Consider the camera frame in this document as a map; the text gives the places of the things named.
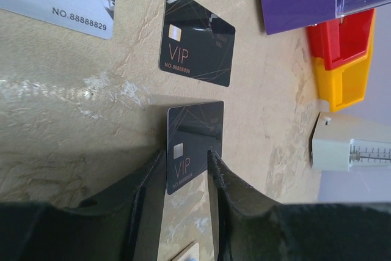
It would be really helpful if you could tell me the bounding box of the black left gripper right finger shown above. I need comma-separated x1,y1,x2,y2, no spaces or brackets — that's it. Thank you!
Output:
208,151,390,260

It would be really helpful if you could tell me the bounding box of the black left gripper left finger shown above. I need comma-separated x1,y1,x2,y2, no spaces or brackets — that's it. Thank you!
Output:
1,150,166,260

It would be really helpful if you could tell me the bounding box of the black VIP card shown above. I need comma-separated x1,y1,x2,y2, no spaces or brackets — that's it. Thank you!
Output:
166,101,224,195
159,0,236,87

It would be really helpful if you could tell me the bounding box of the beige card holder wallet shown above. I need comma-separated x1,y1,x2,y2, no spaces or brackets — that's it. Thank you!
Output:
172,242,200,261

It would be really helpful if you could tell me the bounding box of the white grey metronome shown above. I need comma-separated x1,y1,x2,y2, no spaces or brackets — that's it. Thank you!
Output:
311,112,390,172

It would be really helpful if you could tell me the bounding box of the yellow bin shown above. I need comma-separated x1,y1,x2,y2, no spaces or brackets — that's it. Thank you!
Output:
311,17,376,112

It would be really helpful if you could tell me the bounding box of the red bin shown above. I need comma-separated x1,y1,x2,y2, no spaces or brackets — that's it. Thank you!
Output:
307,9,376,71

